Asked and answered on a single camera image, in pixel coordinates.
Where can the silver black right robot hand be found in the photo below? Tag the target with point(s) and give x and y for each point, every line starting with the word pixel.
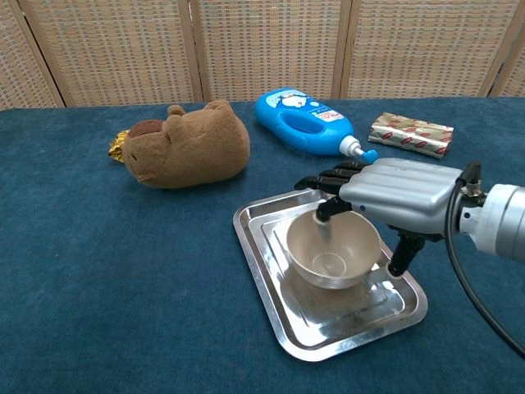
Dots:
pixel 402 193

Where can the cream round bowl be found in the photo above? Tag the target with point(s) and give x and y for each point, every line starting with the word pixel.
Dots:
pixel 352 242

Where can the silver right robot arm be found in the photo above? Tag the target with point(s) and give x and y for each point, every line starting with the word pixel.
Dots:
pixel 498 221

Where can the stainless steel rectangular tray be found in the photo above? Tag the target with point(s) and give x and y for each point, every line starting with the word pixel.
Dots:
pixel 348 324

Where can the gold foil wrapped snack pack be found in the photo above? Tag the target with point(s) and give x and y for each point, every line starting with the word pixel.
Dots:
pixel 410 134

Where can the blue pump detergent bottle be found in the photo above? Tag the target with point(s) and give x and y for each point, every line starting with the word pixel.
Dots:
pixel 301 123

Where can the woven rattan folding screen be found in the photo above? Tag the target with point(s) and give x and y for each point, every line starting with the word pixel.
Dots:
pixel 262 45

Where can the brown capybara plush toy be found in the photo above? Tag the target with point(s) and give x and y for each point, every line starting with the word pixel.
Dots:
pixel 193 147

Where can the teal velvet tablecloth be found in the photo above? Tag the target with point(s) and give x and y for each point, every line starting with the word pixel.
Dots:
pixel 123 267

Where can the crumpled gold foil wrapper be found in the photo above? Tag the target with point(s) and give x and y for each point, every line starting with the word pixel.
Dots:
pixel 116 147

